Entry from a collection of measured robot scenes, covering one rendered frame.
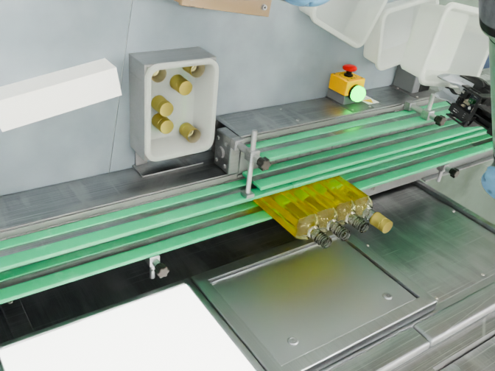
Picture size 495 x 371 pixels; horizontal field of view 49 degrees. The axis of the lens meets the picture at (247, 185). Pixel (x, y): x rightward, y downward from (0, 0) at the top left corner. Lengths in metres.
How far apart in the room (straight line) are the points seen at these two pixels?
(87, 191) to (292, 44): 0.63
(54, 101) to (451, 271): 1.05
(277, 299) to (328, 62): 0.67
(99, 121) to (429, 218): 1.01
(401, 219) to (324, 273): 0.42
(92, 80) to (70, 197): 0.26
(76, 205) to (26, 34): 0.35
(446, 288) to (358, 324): 0.32
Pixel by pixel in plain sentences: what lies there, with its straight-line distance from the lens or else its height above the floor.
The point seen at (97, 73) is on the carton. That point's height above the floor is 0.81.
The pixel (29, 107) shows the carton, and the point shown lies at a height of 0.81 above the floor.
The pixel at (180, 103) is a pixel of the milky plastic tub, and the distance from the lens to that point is 1.27.
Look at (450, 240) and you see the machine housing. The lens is 1.65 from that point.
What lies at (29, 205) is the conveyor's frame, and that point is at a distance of 1.19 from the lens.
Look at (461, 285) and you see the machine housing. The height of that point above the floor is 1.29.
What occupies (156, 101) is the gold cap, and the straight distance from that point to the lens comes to 1.22.
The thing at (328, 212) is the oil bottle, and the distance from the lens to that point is 1.27.
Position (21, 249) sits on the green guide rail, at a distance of 1.11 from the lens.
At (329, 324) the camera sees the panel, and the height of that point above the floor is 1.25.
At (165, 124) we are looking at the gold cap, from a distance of 1.22.
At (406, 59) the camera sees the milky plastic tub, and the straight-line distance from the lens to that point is 1.25.
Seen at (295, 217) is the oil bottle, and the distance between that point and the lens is 1.23.
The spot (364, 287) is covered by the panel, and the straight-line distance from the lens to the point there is 1.32.
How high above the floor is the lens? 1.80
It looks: 43 degrees down
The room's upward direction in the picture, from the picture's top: 130 degrees clockwise
